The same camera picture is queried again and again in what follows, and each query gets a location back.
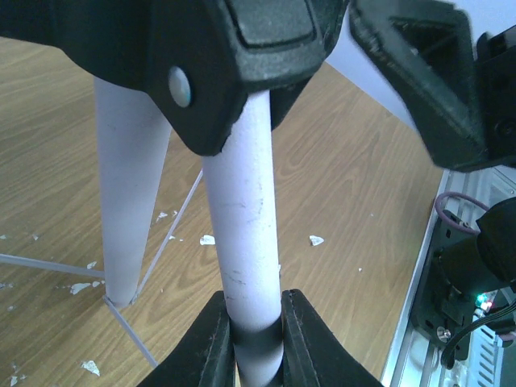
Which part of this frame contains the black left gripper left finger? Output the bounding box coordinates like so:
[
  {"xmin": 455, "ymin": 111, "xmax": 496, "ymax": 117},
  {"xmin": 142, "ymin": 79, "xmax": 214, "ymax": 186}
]
[{"xmin": 139, "ymin": 291, "xmax": 234, "ymax": 387}]

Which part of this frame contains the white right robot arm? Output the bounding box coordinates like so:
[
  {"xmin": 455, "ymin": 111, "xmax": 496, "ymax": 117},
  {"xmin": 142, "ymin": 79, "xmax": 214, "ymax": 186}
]
[{"xmin": 282, "ymin": 1, "xmax": 515, "ymax": 386}]

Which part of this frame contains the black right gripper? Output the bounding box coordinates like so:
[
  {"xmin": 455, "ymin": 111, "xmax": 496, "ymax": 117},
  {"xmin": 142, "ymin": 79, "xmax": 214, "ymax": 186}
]
[{"xmin": 348, "ymin": 1, "xmax": 515, "ymax": 172}]

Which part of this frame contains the white paper scrap pile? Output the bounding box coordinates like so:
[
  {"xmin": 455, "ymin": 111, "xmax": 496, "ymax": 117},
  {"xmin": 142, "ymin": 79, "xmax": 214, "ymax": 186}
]
[{"xmin": 0, "ymin": 209, "xmax": 364, "ymax": 386}]

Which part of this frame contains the white tripod music stand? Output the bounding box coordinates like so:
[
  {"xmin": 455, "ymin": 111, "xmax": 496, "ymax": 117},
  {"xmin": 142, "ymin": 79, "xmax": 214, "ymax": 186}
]
[{"xmin": 1, "ymin": 1, "xmax": 347, "ymax": 386}]

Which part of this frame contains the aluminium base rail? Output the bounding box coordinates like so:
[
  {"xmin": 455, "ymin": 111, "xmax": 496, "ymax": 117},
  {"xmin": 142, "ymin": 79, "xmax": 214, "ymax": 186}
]
[{"xmin": 381, "ymin": 166, "xmax": 515, "ymax": 386}]

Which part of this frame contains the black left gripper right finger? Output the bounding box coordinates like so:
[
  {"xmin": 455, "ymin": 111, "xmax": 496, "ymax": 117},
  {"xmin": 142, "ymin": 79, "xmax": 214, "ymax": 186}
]
[{"xmin": 281, "ymin": 289, "xmax": 381, "ymax": 387}]

